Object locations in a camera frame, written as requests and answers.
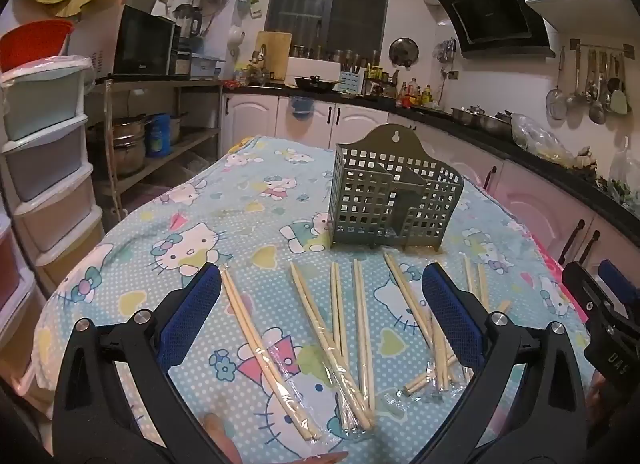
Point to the metal shelf rack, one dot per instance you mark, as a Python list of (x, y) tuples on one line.
[(195, 137)]

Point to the wooden cutting board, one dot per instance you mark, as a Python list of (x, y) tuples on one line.
[(274, 52)]

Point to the red plastic basin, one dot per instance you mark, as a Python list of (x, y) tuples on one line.
[(32, 42)]

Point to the black range hood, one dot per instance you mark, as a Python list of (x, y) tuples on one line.
[(495, 14)]

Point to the group of condiment bottles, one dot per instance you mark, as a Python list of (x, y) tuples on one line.
[(415, 94)]

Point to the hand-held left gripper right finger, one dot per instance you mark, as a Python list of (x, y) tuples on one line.
[(450, 316)]

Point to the black microwave oven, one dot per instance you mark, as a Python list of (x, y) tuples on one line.
[(142, 42)]

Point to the blue hanging cabinet bin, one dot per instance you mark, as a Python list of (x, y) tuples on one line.
[(301, 105)]

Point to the plastic bag of greens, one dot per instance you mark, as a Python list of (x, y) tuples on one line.
[(625, 174)]

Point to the stacked steel steamer pots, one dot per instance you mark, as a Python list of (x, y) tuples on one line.
[(122, 144)]

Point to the green perforated utensil holder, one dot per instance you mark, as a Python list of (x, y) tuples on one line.
[(395, 194)]

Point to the blue knife holder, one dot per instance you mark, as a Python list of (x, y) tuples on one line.
[(352, 82)]

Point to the hanging metal pot lid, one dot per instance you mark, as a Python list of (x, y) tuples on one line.
[(404, 53)]

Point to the blue tin can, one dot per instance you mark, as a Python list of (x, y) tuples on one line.
[(159, 137)]

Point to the row of hanging kitchen utensils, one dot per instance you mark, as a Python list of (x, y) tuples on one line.
[(597, 84)]

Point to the wooden chopstick pair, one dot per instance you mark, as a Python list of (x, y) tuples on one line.
[(471, 280), (260, 344), (430, 376), (407, 294), (364, 324), (337, 304), (320, 324)]

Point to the cartoon cat printed blanket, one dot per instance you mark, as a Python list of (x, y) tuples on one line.
[(200, 224)]

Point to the hanging metal strainer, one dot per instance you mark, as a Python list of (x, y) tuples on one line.
[(556, 102)]

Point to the light blue plastic container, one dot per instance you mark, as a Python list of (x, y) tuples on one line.
[(206, 66)]

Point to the clear plastic bag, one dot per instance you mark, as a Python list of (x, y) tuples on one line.
[(540, 142)]

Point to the plastic drawer tower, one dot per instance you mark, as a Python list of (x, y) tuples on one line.
[(45, 154)]

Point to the blender jug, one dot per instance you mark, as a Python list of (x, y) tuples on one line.
[(189, 22)]

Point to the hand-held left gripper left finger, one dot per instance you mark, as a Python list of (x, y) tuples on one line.
[(192, 316)]

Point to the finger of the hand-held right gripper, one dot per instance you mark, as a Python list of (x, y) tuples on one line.
[(617, 275), (580, 289)]

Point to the steel pot with lid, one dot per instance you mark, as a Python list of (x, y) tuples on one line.
[(469, 115), (495, 125)]

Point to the black wok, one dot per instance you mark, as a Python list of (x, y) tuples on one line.
[(314, 83)]

